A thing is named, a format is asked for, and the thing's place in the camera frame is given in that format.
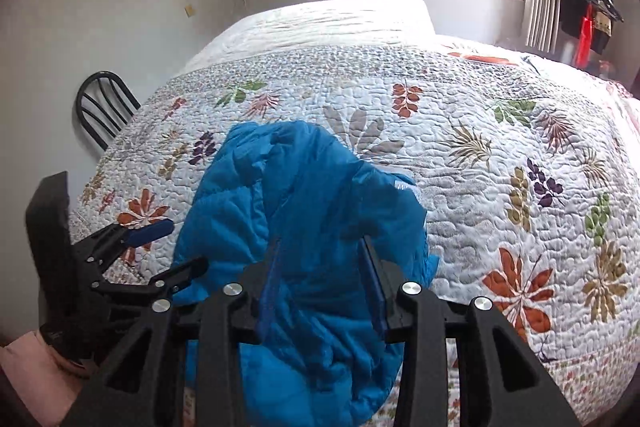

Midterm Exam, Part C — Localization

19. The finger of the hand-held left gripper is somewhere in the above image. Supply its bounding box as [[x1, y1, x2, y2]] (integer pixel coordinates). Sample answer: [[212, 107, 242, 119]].
[[74, 218, 176, 279], [91, 256, 210, 309]]

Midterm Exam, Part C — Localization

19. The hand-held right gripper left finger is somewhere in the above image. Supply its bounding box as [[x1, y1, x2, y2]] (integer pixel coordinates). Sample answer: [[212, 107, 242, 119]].
[[75, 238, 282, 427]]

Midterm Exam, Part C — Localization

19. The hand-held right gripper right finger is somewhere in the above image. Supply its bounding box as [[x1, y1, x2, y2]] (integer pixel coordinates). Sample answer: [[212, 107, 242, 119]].
[[361, 234, 583, 427]]

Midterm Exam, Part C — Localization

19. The blue puffer jacket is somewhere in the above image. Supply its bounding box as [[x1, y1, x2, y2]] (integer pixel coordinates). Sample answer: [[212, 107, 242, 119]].
[[171, 119, 441, 427]]

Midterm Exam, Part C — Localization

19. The person's left forearm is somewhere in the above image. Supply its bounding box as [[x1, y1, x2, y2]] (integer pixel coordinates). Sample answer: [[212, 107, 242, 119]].
[[0, 331, 93, 427]]

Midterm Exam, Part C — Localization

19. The bed with floral quilt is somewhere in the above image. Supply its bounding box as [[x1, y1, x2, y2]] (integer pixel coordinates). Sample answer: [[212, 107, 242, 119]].
[[67, 0, 640, 427]]

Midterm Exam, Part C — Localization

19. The black metal chair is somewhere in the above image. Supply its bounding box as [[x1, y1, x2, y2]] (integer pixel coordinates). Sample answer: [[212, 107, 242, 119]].
[[76, 71, 142, 151]]

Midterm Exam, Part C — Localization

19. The red hanging cloth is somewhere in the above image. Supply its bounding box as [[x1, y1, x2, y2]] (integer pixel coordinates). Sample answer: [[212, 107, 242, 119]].
[[575, 4, 594, 66]]

